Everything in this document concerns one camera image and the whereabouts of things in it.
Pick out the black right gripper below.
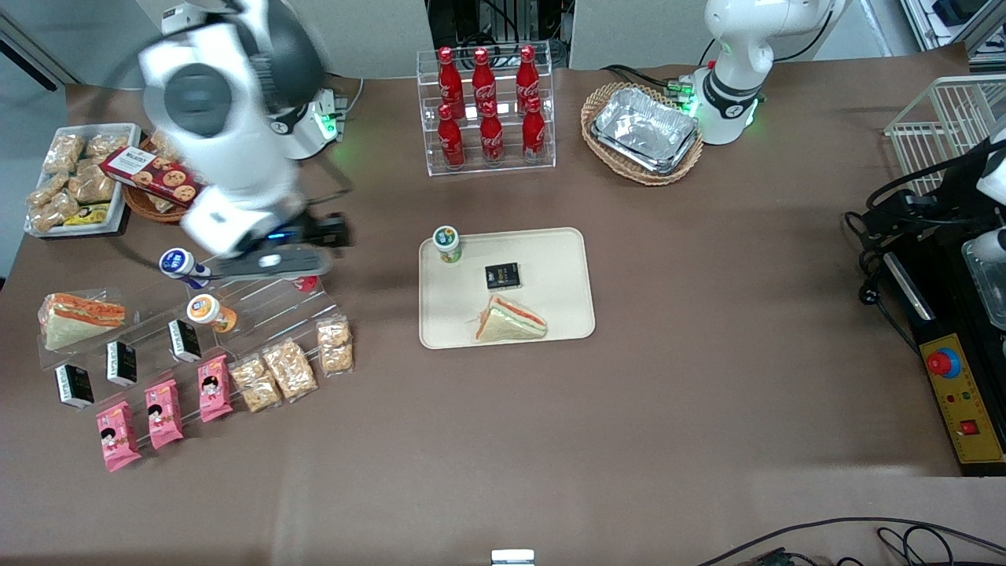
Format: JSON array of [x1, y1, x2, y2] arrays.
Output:
[[267, 212, 351, 249]]

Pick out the green cap gum bottle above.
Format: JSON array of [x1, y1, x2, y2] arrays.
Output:
[[433, 226, 463, 264]]

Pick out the orange cap gum bottle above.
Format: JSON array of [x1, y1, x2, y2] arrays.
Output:
[[187, 294, 237, 333]]

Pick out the blue cap gum bottle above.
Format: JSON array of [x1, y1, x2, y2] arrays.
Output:
[[159, 248, 213, 289]]

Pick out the grey snack tray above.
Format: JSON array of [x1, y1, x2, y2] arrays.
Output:
[[24, 124, 142, 237]]

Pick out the beige plastic tray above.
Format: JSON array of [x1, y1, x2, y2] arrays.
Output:
[[419, 228, 596, 349]]

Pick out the clear acrylic stepped display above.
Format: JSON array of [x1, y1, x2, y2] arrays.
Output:
[[38, 236, 339, 370]]

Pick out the clear bag granola snack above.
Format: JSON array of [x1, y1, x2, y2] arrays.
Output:
[[262, 338, 319, 403], [317, 314, 354, 377], [230, 355, 282, 413]]

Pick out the red cola bottle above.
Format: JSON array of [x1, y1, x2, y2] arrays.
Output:
[[516, 45, 542, 111], [472, 47, 497, 115], [437, 46, 464, 119], [522, 96, 546, 164], [479, 101, 505, 166], [437, 102, 466, 170]]

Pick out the clear acrylic bottle rack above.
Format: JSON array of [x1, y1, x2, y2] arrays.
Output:
[[417, 41, 556, 177]]

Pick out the wicker basket with snacks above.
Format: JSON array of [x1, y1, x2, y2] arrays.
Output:
[[122, 134, 209, 225]]

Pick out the red cookie box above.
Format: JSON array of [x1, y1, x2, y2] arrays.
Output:
[[100, 146, 207, 208]]

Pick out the pink snack packet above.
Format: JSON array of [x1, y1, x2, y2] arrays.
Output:
[[198, 355, 233, 423], [96, 401, 142, 472], [145, 379, 184, 450]]

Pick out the wrapped triangle sandwich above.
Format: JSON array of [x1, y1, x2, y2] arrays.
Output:
[[475, 295, 548, 343], [39, 292, 127, 351]]

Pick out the clear bag rice snack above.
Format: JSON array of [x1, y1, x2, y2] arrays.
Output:
[[43, 134, 86, 175], [69, 169, 119, 205], [30, 195, 79, 233], [85, 132, 130, 158], [26, 175, 70, 209]]

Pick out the yellow snack packet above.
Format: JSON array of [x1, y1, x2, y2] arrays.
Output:
[[63, 203, 111, 227]]

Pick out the wicker basket with foil trays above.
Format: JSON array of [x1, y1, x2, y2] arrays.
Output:
[[582, 83, 704, 186]]

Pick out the stacked foil trays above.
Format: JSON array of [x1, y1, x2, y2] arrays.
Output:
[[591, 86, 702, 175]]

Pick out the black sealing machine yellow panel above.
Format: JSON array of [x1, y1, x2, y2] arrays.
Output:
[[880, 206, 1006, 477]]

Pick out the red emergency stop button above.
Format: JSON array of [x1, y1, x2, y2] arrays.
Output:
[[925, 346, 963, 380]]

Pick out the clear plastic container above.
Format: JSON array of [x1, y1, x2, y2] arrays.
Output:
[[962, 230, 1006, 331]]

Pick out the white rounded device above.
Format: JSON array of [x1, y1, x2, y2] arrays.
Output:
[[976, 134, 1006, 207]]

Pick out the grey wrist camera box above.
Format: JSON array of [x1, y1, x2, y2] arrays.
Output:
[[206, 248, 332, 281]]

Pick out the grey cable at arm base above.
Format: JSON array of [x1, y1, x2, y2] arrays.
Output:
[[334, 77, 366, 119]]

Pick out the dark equipment rack with cables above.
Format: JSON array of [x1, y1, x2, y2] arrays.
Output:
[[427, 0, 575, 70]]

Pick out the black cable at arm base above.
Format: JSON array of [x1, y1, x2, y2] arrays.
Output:
[[601, 63, 692, 95]]

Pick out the black power cable with plug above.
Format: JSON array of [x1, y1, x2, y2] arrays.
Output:
[[857, 279, 924, 355]]

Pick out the black cable bundle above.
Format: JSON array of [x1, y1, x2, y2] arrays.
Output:
[[845, 153, 991, 260]]

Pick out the silver metal handle bar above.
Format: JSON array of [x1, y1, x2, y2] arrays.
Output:
[[884, 252, 936, 322]]

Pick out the long black table cable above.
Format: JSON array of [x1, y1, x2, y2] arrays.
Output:
[[696, 516, 1006, 566]]

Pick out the white wire basket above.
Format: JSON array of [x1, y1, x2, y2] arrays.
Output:
[[884, 75, 1006, 197]]

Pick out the aluminium frame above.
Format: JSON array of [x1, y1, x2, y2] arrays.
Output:
[[900, 0, 1006, 64]]

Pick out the coiled black cable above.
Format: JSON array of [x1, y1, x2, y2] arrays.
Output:
[[876, 525, 956, 566]]

